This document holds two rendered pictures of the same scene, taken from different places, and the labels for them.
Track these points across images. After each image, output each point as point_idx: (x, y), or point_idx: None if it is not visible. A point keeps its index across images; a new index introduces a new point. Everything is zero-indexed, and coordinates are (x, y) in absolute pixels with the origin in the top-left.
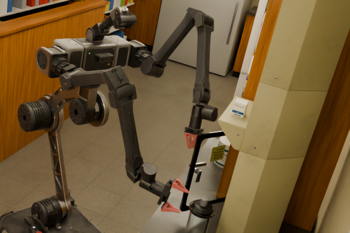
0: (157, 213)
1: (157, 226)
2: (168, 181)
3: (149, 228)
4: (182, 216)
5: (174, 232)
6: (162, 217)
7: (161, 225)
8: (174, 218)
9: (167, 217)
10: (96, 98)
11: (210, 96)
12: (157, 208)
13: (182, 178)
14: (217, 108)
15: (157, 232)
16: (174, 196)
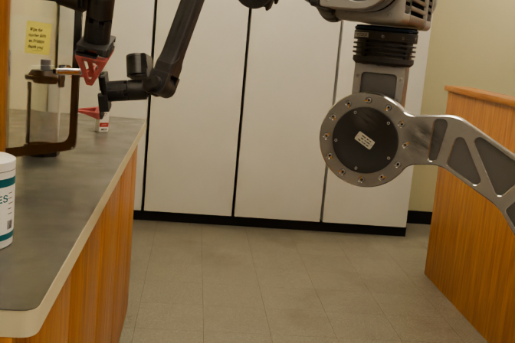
0: (112, 170)
1: (103, 163)
2: (106, 73)
3: (113, 161)
4: (67, 171)
5: (72, 161)
6: (100, 168)
7: (96, 164)
8: (80, 169)
9: (91, 169)
10: (352, 91)
11: None
12: (114, 173)
13: (90, 204)
14: None
15: (100, 160)
16: (93, 184)
